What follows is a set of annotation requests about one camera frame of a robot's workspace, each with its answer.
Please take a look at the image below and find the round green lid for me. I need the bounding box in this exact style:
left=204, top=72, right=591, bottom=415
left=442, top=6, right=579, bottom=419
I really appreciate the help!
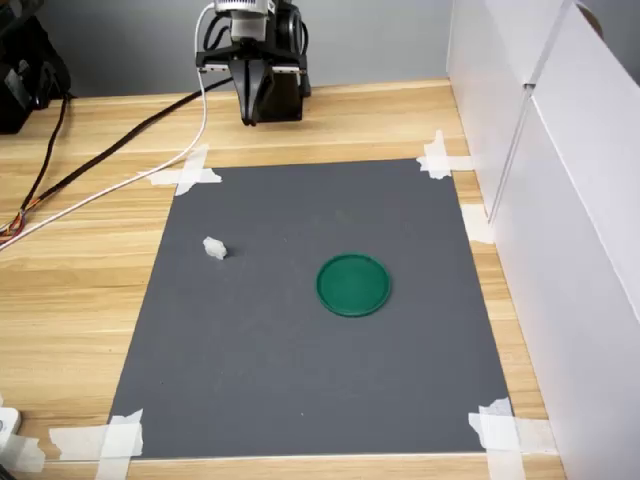
left=315, top=253, right=393, bottom=319

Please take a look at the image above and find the black equipment block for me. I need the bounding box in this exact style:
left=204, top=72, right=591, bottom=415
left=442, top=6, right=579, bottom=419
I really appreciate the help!
left=0, top=14, right=72, bottom=135

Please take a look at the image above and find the small white bracket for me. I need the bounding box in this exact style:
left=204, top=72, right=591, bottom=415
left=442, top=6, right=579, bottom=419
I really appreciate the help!
left=0, top=406, right=23, bottom=451

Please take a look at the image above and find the white camera box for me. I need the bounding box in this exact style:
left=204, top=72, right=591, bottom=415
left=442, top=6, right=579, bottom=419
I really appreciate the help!
left=212, top=0, right=276, bottom=42

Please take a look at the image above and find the small white plastic terminal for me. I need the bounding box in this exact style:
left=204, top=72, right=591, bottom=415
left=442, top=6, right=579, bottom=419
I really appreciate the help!
left=202, top=236, right=229, bottom=262

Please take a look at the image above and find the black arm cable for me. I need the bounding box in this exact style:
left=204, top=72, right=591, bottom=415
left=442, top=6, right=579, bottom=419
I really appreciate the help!
left=203, top=14, right=232, bottom=52

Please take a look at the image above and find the dark grey mat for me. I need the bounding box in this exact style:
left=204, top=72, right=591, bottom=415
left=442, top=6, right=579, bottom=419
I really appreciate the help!
left=107, top=158, right=516, bottom=459

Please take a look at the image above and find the black braided cable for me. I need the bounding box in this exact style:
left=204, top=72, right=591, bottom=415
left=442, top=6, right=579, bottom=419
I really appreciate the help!
left=17, top=93, right=71, bottom=214
left=0, top=79, right=239, bottom=240

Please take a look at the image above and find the white camera cable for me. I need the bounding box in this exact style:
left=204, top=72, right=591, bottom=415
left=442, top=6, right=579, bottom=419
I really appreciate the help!
left=0, top=3, right=219, bottom=251

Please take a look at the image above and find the white tape piece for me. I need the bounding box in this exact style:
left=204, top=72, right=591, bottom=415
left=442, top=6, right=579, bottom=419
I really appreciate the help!
left=47, top=408, right=146, bottom=480
left=0, top=433, right=47, bottom=474
left=467, top=397, right=559, bottom=480
left=459, top=203, right=497, bottom=246
left=416, top=128, right=475, bottom=181
left=138, top=143, right=224, bottom=197

